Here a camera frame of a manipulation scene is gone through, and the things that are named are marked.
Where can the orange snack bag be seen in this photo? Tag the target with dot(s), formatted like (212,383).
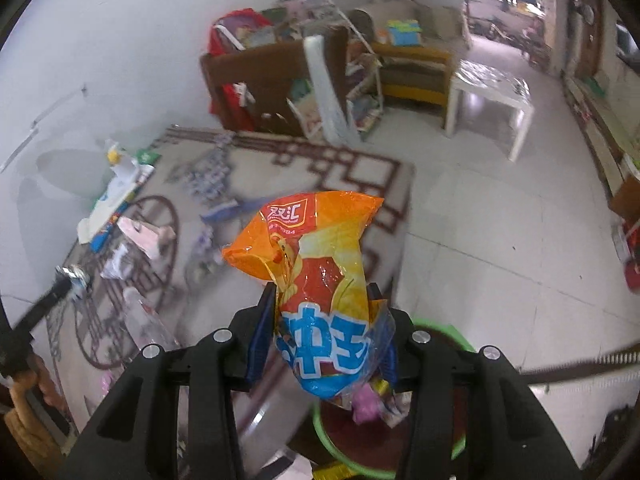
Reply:
(326,326)

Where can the clear plastic bottle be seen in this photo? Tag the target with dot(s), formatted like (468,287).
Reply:
(143,323)

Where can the white side table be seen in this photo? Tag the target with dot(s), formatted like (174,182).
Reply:
(496,86)

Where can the low tv cabinet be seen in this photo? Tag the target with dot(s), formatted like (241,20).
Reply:
(615,153)

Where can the left hand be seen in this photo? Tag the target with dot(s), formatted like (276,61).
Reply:
(28,451)

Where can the red bucket green rim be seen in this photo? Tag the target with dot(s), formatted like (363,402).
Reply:
(373,449)

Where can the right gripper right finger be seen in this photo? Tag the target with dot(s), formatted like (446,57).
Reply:
(508,434)

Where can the white desk lamp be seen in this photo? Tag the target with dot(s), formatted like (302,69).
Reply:
(72,168)

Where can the pink plastic bag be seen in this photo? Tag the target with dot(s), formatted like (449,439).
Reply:
(375,401)

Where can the wall television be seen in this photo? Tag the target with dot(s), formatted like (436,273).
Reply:
(626,48)

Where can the yellow package on floor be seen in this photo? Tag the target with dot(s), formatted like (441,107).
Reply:
(334,471)

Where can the white paper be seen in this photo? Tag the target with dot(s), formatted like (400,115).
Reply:
(121,263)

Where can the colourful toy box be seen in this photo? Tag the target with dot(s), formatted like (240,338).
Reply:
(404,33)

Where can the white cloth strip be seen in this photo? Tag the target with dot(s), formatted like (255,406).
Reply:
(325,57)

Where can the white book rack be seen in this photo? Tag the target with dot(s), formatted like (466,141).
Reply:
(295,20)

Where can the green small box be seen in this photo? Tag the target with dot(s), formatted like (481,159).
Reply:
(147,157)

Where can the wooden bench sofa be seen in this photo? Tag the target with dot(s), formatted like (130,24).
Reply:
(418,73)

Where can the dark wooden chair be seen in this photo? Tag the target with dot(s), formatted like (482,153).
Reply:
(269,71)

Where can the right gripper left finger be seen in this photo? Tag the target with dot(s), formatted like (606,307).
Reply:
(133,432)

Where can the red garment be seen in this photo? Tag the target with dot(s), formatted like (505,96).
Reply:
(226,41)

